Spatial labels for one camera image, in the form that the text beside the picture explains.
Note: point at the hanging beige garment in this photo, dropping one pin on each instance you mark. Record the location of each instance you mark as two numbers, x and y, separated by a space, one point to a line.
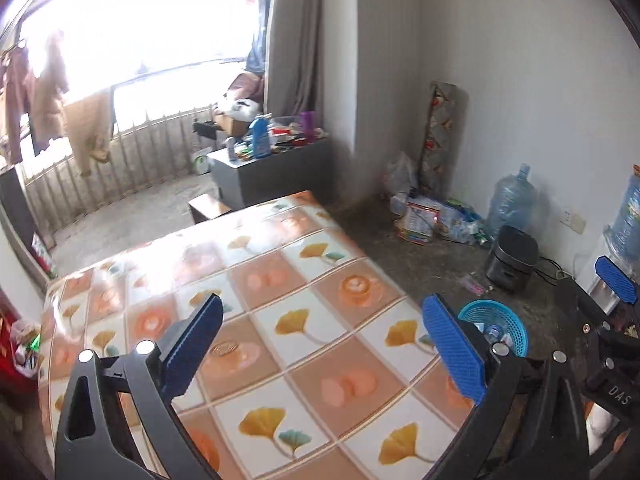
89 129

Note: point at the black rice cooker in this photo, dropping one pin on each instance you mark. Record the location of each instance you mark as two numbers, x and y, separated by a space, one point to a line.
512 259

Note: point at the small brown stool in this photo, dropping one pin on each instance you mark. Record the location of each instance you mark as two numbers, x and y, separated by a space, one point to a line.
206 207

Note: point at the gray curtain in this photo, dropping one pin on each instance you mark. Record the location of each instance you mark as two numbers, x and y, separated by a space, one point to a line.
293 77

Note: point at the blue plastic trash basket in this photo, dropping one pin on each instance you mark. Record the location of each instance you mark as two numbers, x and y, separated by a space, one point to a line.
490 311

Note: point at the pink red bags pile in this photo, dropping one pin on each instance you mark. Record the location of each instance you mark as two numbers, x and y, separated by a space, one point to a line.
20 356

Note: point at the gray storage cabinet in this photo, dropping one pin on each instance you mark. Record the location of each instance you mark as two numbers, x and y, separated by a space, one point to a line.
243 184

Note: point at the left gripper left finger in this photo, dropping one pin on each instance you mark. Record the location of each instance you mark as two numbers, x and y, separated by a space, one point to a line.
185 344

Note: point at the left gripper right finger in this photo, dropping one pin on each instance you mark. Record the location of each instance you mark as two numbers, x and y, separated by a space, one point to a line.
465 365

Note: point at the blue detergent bottle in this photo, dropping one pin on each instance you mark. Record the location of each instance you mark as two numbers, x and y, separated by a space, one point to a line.
259 130

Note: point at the metal balcony railing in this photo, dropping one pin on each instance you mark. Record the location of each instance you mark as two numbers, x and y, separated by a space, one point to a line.
158 150

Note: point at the floor trash bag pile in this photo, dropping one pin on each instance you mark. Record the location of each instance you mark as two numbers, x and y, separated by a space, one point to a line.
420 218

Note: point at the white water dispenser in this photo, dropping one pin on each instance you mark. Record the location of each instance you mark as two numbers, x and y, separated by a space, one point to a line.
604 296

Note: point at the right white gloved hand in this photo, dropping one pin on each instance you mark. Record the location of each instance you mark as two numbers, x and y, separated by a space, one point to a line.
605 433

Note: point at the hanging pink clothes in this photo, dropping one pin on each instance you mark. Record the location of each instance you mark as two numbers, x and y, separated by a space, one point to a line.
38 97

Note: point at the purple cup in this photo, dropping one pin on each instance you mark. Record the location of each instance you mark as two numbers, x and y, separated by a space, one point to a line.
308 123

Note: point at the rolled patterned mat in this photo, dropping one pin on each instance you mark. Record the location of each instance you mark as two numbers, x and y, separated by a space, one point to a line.
443 131

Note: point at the wall power socket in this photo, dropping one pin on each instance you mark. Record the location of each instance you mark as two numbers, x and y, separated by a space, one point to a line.
573 221

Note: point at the clear plastic pepsi bottle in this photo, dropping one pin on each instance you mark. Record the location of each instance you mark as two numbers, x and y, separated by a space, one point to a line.
494 333

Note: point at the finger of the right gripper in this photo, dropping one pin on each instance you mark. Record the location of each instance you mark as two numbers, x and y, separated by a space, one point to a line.
622 286

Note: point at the empty blue water jug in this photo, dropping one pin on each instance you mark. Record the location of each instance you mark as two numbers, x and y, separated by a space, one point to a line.
512 204

